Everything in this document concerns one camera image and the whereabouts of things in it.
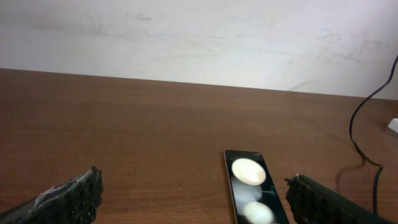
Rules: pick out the white power strip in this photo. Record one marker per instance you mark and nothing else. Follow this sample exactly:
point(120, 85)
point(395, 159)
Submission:
point(393, 125)

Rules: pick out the black flip smartphone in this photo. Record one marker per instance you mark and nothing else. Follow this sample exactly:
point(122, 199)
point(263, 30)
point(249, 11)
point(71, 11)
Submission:
point(254, 196)

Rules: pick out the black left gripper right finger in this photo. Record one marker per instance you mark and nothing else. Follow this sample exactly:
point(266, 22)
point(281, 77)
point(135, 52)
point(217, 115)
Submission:
point(311, 202)

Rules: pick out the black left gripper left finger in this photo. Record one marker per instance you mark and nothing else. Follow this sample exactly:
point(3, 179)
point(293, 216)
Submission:
point(74, 201)

